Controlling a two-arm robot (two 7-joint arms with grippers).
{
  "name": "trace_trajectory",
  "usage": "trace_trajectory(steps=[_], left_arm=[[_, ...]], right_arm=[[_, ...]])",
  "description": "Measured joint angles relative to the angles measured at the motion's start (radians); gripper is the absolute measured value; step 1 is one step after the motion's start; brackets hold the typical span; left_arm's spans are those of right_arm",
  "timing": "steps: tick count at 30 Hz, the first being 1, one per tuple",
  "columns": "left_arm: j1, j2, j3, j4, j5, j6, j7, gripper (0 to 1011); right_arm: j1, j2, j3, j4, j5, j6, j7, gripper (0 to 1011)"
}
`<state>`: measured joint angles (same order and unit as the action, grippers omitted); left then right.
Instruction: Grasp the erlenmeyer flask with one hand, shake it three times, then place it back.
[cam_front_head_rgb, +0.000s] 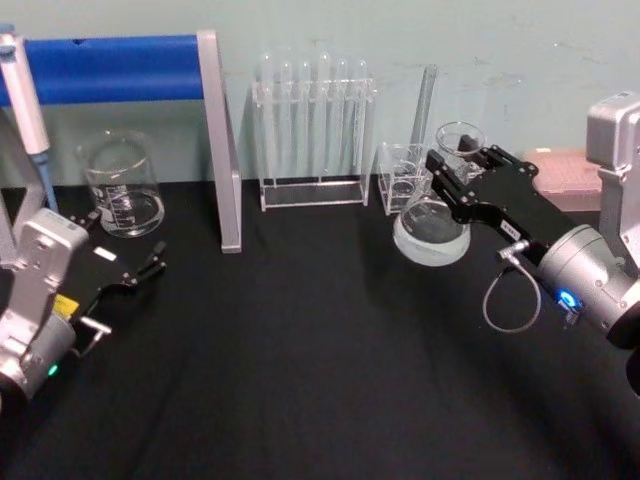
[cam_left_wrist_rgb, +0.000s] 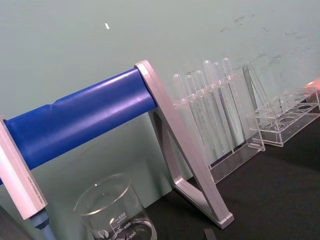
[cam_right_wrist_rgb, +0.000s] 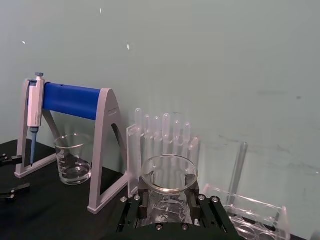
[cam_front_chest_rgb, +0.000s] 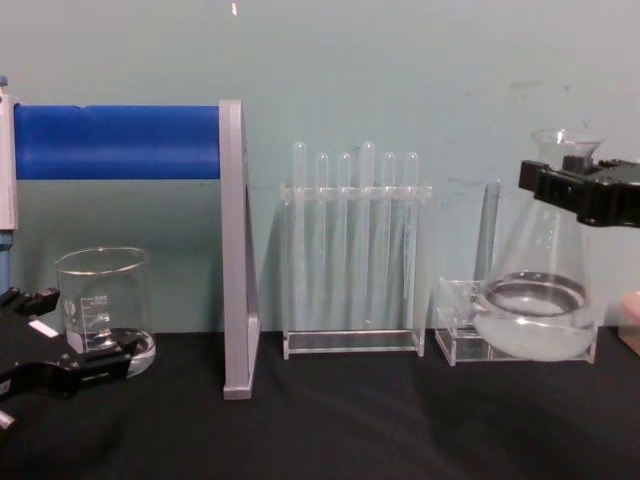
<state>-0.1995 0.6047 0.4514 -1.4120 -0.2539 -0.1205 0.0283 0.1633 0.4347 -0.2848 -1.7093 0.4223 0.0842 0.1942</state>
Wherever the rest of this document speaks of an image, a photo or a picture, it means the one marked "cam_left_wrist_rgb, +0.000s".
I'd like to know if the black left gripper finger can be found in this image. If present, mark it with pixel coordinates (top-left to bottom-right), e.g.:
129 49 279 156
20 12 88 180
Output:
203 228 218 240

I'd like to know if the person's hand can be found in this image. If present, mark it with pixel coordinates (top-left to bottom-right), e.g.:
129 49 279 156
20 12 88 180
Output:
304 77 320 91

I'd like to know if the black table cloth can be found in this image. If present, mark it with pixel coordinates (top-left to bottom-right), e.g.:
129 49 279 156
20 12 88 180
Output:
144 109 320 240

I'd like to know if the clear acrylic pipette rack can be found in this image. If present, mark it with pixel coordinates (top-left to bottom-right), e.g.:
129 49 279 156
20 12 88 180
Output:
172 73 266 185

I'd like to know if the clear glass beaker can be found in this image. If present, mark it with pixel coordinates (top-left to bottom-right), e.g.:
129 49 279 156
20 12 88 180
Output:
73 172 158 240

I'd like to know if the clear acrylic test tube rack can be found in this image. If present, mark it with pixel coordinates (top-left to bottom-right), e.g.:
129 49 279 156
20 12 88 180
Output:
254 87 320 148

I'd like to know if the grey stand with blue bar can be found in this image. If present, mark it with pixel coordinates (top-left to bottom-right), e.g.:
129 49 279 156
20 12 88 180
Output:
0 59 235 229

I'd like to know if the grey pipette with blue tip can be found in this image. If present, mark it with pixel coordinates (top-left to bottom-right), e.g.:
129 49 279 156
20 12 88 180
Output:
0 115 52 240

